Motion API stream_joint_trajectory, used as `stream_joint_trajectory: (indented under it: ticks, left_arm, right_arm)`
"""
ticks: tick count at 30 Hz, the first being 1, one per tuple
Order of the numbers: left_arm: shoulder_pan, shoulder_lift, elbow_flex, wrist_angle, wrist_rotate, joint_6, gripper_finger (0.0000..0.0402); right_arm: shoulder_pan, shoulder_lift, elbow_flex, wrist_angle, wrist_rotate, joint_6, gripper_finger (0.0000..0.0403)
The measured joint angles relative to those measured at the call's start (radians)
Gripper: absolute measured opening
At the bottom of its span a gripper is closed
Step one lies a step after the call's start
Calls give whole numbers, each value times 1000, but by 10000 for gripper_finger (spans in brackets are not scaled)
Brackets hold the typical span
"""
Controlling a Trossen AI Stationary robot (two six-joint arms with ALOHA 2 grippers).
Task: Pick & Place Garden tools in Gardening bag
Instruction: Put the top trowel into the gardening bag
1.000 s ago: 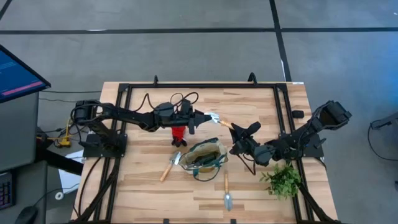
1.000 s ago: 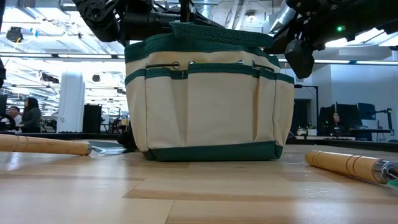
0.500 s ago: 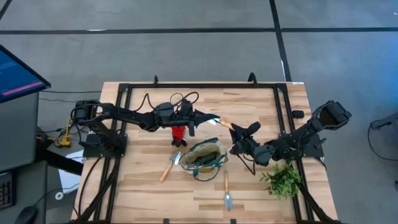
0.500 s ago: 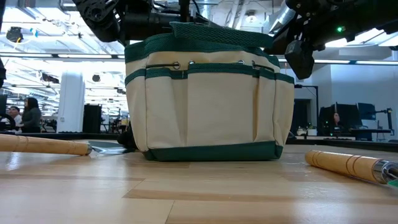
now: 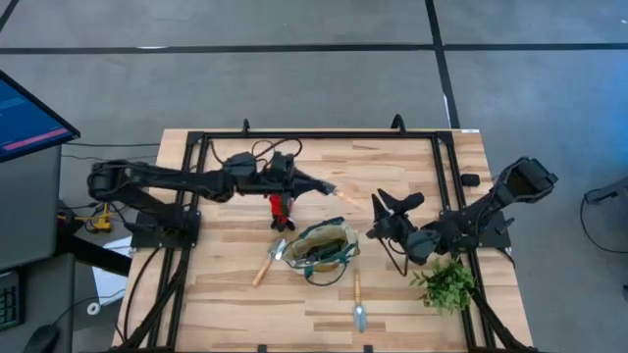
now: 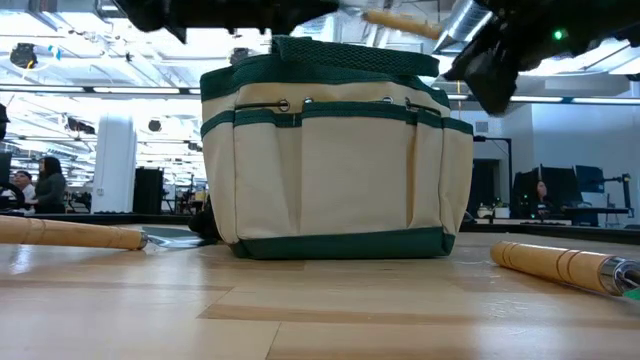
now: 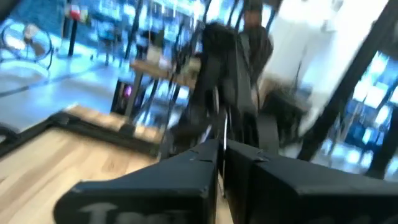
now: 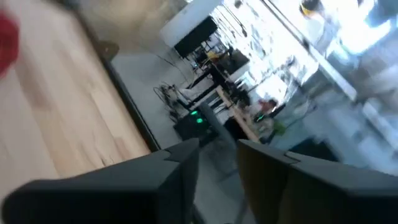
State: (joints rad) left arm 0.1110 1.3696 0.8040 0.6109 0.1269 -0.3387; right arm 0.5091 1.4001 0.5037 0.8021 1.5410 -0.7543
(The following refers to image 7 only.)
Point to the wooden background table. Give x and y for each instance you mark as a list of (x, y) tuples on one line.
[(161, 71)]

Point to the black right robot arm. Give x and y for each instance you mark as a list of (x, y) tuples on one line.
[(230, 77)]

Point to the red white sign pole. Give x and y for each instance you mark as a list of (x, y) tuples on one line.
[(74, 14)]

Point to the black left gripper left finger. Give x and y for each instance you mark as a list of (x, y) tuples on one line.
[(174, 186)]

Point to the standing floor fan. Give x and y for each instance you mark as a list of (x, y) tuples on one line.
[(28, 43)]

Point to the person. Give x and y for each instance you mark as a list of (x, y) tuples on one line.
[(259, 46)]

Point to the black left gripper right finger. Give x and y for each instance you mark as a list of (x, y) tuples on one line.
[(295, 193)]

